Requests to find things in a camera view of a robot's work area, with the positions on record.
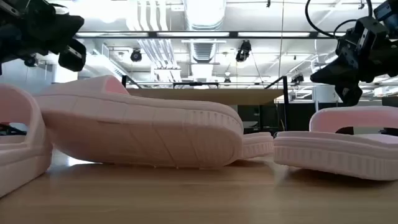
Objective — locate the pink rubber slide sandal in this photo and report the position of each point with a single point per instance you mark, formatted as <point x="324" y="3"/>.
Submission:
<point x="258" y="146"/>
<point x="18" y="168"/>
<point x="326" y="155"/>
<point x="140" y="133"/>

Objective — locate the white rectangular air duct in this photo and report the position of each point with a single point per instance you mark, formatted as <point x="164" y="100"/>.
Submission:
<point x="102" y="65"/>

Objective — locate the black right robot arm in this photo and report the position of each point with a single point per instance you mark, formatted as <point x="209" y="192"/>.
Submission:
<point x="391" y="59"/>

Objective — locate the wooden shoe rack shelf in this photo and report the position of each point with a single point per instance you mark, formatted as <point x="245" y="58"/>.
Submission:
<point x="202" y="96"/>

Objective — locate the black monitor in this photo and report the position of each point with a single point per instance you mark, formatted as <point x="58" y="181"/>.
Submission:
<point x="390" y="102"/>

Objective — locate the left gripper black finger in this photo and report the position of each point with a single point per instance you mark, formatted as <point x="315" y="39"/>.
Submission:
<point x="66" y="37"/>
<point x="68" y="22"/>

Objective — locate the black ceiling spotlight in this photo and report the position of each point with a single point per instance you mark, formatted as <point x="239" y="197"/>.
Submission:
<point x="136" y="56"/>
<point x="30" y="61"/>
<point x="298" y="79"/>
<point x="244" y="49"/>

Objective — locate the black ceiling light rail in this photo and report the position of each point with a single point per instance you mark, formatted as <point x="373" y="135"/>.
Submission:
<point x="233" y="34"/>

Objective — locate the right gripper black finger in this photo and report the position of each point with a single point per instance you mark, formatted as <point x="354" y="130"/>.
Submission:
<point x="342" y="79"/>
<point x="334" y="69"/>

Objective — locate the white ceiling pipe bundle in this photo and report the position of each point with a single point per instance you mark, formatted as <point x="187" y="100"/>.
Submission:
<point x="158" y="53"/>

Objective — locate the silver round ceiling duct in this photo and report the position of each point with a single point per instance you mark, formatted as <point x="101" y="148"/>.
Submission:
<point x="203" y="51"/>

